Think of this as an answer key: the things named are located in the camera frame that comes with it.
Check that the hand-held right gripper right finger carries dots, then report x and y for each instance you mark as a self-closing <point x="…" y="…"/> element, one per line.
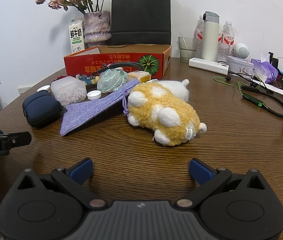
<point x="201" y="171"/>

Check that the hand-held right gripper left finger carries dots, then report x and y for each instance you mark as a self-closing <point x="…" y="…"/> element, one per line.
<point x="80" y="171"/>

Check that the navy zip case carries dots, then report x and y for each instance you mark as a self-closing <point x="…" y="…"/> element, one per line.
<point x="40" y="107"/>

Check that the translucent box of beads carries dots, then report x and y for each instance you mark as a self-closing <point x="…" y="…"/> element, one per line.
<point x="69" y="91"/>

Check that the yellow white plush toy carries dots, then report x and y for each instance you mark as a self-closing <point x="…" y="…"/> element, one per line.
<point x="166" y="110"/>

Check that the red fabric rose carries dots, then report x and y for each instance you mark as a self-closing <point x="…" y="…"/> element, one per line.
<point x="61" y="77"/>

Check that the red cardboard box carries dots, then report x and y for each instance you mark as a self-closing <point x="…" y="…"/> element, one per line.
<point x="81" y="66"/>

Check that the iridescent plastic bag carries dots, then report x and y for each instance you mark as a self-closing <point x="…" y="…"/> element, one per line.
<point x="111" y="81"/>

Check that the white charger plug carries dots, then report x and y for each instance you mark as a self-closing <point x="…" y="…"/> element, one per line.
<point x="141" y="76"/>

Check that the wooden desktop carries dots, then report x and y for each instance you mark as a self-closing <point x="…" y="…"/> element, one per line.
<point x="231" y="155"/>

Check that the green black neckband earphones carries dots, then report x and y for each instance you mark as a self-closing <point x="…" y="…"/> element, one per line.
<point x="256" y="102"/>

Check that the blue yellow snack packet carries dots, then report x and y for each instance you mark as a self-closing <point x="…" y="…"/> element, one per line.
<point x="87" y="79"/>

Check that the white power bank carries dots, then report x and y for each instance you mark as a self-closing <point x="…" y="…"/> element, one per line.
<point x="206" y="65"/>

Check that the white paper slip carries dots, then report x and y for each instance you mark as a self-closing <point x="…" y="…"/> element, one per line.
<point x="271" y="88"/>

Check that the white printed tin box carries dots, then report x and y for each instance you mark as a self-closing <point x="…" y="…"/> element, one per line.
<point x="240" y="66"/>

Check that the white milk carton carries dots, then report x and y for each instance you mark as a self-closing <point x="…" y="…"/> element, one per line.
<point x="76" y="35"/>

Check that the purple tissue packet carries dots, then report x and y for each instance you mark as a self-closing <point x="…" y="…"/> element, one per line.
<point x="266" y="71"/>

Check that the clear glass cup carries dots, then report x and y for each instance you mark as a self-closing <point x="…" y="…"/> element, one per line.
<point x="187" y="48"/>

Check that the white round speaker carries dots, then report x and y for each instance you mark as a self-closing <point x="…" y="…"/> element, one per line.
<point x="242" y="50"/>

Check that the clear water bottle red label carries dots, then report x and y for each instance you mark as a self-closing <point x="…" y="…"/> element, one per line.
<point x="199" y="35"/>
<point x="226" y="42"/>

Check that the white thermos bottle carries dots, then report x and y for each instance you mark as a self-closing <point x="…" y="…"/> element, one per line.
<point x="210" y="40"/>

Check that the purple glass vase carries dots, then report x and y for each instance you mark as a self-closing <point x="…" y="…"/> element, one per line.
<point x="97" y="27"/>

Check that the black paper bag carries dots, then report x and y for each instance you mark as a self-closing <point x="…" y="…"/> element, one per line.
<point x="141" y="15"/>

